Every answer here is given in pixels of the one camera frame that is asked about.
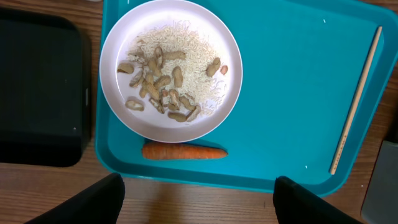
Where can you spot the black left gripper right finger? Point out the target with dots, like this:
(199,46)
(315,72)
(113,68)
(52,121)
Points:
(295,204)

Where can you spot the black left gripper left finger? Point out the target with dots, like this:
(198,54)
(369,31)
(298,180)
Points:
(99,203)

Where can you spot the orange carrot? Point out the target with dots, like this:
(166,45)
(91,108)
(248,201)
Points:
(158,151)

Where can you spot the grey plastic dish rack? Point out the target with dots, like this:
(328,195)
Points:
(380,203)

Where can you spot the teal plastic tray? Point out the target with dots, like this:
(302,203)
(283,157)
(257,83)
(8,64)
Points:
(302,61)

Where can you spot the pink plate with food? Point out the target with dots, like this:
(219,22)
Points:
(171,71)

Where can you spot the black plastic bin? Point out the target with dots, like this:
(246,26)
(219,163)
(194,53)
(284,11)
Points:
(45,89)

